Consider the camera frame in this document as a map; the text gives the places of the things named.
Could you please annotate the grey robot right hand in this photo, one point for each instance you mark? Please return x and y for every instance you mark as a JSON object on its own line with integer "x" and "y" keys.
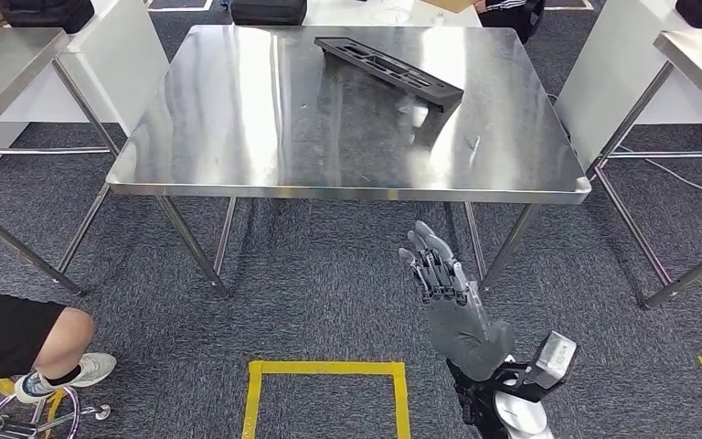
{"x": 460, "y": 333}

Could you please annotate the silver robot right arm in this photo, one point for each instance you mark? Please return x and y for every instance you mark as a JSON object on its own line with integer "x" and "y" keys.
{"x": 520, "y": 418}

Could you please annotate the white table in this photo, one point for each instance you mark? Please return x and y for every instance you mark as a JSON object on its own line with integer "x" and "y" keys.
{"x": 351, "y": 15}

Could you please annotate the yellow floor tape strip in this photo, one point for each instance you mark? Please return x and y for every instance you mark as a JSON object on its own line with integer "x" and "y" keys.
{"x": 3, "y": 386}

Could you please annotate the black zip case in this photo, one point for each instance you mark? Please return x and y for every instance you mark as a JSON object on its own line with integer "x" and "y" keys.
{"x": 266, "y": 12}

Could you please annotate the person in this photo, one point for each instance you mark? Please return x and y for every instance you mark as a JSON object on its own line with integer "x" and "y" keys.
{"x": 0, "y": 327}
{"x": 508, "y": 21}

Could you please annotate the black plastic bumper bracket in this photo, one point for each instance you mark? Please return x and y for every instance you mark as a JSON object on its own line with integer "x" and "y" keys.
{"x": 387, "y": 66}

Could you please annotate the white cabinet panel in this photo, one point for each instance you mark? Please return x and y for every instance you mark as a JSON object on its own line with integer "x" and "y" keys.
{"x": 121, "y": 66}
{"x": 611, "y": 72}

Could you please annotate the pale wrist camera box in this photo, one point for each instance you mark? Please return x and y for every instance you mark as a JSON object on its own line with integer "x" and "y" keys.
{"x": 554, "y": 357}

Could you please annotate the chrome stool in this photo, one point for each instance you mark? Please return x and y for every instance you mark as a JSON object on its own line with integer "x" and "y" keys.
{"x": 93, "y": 413}

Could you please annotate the white floor tape outline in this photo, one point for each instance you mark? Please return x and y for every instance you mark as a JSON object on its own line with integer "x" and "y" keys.
{"x": 175, "y": 9}
{"x": 569, "y": 8}

